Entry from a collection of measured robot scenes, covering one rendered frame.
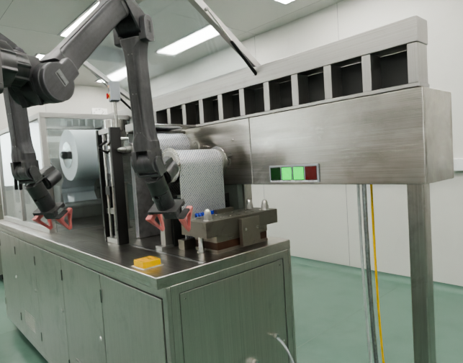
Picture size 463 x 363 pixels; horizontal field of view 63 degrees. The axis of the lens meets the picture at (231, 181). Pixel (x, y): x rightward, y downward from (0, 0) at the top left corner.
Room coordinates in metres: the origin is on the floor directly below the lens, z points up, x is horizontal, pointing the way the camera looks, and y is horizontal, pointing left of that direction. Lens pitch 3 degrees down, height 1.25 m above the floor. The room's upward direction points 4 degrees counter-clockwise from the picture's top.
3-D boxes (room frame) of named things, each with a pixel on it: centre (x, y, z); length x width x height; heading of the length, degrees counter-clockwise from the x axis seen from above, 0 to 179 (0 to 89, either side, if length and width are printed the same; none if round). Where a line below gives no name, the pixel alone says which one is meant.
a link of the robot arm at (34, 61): (0.77, 0.38, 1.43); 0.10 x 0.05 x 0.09; 157
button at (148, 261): (1.33, 0.32, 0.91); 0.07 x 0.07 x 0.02; 42
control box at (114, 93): (2.03, 0.60, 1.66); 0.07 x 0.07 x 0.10; 27
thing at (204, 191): (1.63, 0.12, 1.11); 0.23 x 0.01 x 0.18; 132
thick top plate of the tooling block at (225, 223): (1.57, 0.01, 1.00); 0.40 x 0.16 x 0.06; 132
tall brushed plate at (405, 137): (2.38, 0.35, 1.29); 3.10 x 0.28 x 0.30; 42
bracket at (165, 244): (1.60, 0.30, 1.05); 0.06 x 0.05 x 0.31; 132
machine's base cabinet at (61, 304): (2.33, 0.84, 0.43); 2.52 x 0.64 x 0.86; 42
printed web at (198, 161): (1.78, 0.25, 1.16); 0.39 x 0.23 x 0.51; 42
